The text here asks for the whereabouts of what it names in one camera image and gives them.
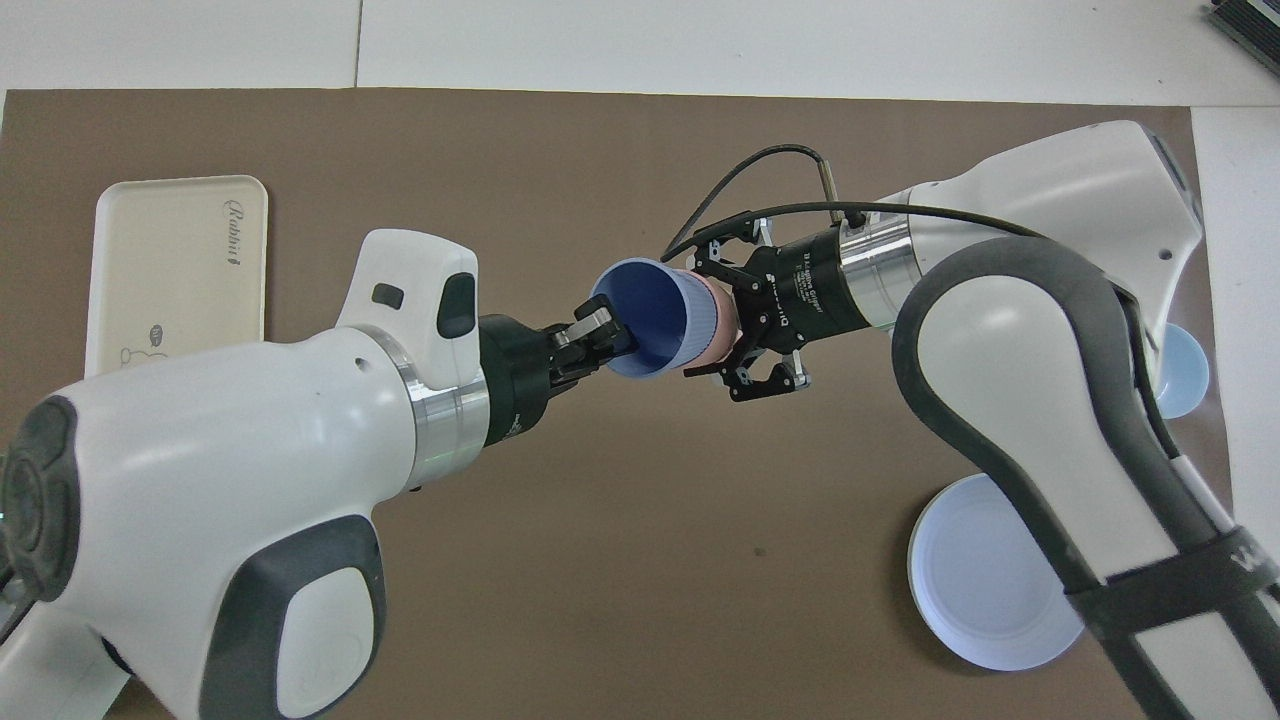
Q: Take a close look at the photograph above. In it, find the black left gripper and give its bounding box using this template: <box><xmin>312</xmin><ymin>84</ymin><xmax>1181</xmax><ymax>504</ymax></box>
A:
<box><xmin>478</xmin><ymin>304</ymin><xmax>642</xmax><ymax>454</ymax></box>

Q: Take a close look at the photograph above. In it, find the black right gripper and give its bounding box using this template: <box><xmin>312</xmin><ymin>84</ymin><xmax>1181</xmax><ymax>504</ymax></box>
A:
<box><xmin>684</xmin><ymin>216</ymin><xmax>854</xmax><ymax>404</ymax></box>

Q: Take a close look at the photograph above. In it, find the pink plastic cup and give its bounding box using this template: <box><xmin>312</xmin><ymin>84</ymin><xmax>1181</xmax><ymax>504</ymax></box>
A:
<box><xmin>684</xmin><ymin>274</ymin><xmax>747</xmax><ymax>378</ymax></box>

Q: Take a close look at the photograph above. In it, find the periwinkle blue ribbed cup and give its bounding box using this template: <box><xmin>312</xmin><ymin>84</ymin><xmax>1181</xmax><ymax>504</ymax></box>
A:
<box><xmin>588</xmin><ymin>257</ymin><xmax>714</xmax><ymax>384</ymax></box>

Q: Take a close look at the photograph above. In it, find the cream rabbit print tray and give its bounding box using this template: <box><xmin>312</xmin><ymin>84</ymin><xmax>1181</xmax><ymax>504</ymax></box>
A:
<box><xmin>83</xmin><ymin>175</ymin><xmax>269</xmax><ymax>380</ymax></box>

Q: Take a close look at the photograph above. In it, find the brown paper table mat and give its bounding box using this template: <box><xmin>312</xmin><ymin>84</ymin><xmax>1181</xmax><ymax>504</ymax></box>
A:
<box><xmin>0</xmin><ymin>88</ymin><xmax>1259</xmax><ymax>720</ymax></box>

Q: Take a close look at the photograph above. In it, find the light blue round plate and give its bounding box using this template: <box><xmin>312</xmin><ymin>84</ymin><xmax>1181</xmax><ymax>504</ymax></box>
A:
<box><xmin>907</xmin><ymin>472</ymin><xmax>1093</xmax><ymax>672</ymax></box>

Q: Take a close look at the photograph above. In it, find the light blue bowl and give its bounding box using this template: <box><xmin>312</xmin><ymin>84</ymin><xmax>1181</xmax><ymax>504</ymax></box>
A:
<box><xmin>1150</xmin><ymin>320</ymin><xmax>1210</xmax><ymax>420</ymax></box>

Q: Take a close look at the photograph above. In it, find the dark grey ridged device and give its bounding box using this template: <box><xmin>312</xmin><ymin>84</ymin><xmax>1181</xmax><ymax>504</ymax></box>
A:
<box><xmin>1205</xmin><ymin>0</ymin><xmax>1280</xmax><ymax>52</ymax></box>

